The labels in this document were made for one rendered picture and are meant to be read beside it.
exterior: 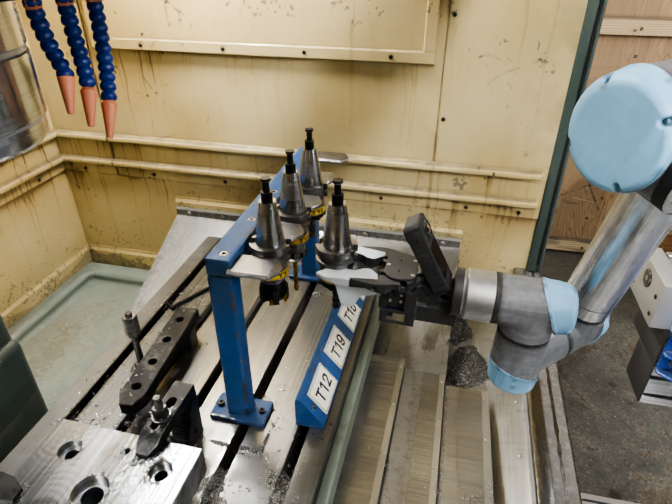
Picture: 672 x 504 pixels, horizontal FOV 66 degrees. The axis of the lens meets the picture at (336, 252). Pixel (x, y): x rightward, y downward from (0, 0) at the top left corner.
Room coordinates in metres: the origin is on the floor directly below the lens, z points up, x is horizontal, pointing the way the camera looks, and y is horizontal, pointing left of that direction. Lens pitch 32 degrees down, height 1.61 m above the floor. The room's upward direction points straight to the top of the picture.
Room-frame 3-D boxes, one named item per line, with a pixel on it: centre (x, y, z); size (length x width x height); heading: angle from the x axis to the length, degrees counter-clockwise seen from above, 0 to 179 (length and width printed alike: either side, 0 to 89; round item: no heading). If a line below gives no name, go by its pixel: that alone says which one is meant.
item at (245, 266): (0.61, 0.11, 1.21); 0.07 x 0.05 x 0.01; 76
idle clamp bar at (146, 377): (0.71, 0.32, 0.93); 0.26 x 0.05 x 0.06; 171
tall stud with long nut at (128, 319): (0.74, 0.38, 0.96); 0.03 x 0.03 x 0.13
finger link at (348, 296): (0.62, -0.02, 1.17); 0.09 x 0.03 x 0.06; 90
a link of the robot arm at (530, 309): (0.59, -0.28, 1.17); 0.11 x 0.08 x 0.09; 76
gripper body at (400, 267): (0.62, -0.12, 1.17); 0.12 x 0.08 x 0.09; 76
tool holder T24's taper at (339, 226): (0.65, 0.00, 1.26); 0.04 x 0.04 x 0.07
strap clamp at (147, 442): (0.53, 0.26, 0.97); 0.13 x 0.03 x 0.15; 166
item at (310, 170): (0.88, 0.05, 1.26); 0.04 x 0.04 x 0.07
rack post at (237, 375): (0.63, 0.17, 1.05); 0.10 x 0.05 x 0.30; 76
